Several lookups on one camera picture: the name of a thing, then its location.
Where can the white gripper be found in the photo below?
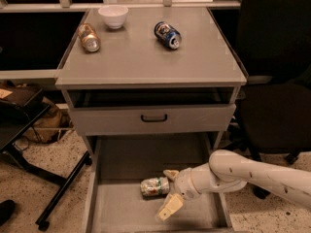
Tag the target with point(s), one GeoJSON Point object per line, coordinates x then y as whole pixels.
{"type": "Point", "coordinates": [183, 183]}

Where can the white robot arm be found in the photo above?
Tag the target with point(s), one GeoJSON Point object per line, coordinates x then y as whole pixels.
{"type": "Point", "coordinates": [227, 171]}

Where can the grey open middle drawer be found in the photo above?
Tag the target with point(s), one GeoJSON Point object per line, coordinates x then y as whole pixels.
{"type": "Point", "coordinates": [114, 203]}

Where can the grey top drawer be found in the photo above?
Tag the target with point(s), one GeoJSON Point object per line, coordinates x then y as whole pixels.
{"type": "Point", "coordinates": [127, 121]}

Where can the grey drawer cabinet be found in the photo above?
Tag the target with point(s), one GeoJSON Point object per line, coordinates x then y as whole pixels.
{"type": "Point", "coordinates": [134, 68]}

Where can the blue pepsi can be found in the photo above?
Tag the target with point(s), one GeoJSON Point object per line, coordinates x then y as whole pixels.
{"type": "Point", "coordinates": [168, 35]}

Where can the gold soda can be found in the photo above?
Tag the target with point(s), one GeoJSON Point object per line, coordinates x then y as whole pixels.
{"type": "Point", "coordinates": [88, 37]}

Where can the brown bag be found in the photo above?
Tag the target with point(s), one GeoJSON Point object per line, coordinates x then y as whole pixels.
{"type": "Point", "coordinates": [47, 129]}

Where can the black shoe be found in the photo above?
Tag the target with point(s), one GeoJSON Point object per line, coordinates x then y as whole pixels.
{"type": "Point", "coordinates": [6, 210]}

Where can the white bowl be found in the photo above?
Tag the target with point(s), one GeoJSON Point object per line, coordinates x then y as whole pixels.
{"type": "Point", "coordinates": [113, 16]}

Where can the black office chair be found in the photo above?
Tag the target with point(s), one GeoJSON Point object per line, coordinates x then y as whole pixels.
{"type": "Point", "coordinates": [273, 42]}

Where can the white desk ledge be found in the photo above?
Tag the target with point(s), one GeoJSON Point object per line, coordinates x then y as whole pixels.
{"type": "Point", "coordinates": [76, 7]}

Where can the black drawer handle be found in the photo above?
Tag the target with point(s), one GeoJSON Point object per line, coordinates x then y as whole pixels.
{"type": "Point", "coordinates": [154, 119]}

